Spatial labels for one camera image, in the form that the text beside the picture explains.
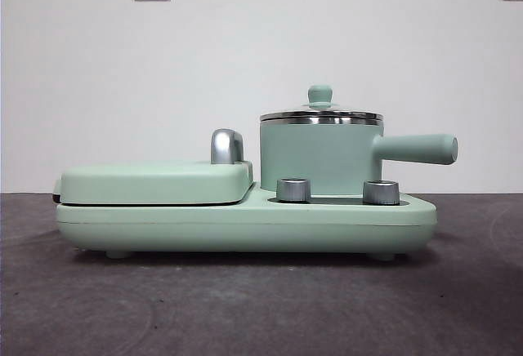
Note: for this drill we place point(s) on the pale green breakfast machine base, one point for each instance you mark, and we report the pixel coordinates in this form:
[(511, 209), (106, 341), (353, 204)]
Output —
[(204, 227)]

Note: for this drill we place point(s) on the pale green griddle lid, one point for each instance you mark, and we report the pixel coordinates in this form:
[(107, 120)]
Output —
[(147, 182)]

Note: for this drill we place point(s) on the silver control knob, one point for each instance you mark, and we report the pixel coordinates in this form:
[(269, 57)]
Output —
[(293, 189), (381, 192)]

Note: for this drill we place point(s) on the glass lid with green knob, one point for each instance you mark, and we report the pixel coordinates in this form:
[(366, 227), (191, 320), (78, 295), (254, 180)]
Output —
[(319, 94)]

